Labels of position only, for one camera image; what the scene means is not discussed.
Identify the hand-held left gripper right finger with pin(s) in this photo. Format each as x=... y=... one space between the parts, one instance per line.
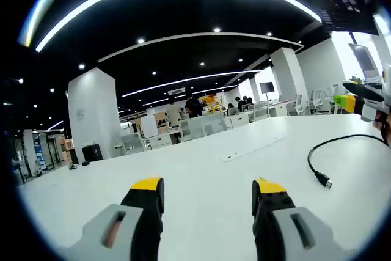
x=317 y=230

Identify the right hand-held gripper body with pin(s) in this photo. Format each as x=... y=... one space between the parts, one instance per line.
x=387 y=90

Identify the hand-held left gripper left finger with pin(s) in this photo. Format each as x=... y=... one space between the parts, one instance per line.
x=100 y=224

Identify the person's right hand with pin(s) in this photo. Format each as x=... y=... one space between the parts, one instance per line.
x=385 y=128

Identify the tilted grey screen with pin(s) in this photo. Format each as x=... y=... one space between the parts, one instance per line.
x=366 y=59

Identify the small black floor object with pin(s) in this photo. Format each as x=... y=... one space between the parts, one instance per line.
x=78 y=164

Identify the black box case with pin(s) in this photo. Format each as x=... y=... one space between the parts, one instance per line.
x=92 y=152

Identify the black television on stand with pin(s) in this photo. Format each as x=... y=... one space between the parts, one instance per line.
x=266 y=86

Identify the white drawer cabinet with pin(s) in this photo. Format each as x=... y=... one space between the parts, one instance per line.
x=162 y=141

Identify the white mesh office chair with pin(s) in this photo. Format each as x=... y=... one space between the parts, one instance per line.
x=204 y=125

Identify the yellow machine frame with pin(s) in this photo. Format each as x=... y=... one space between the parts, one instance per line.
x=210 y=103

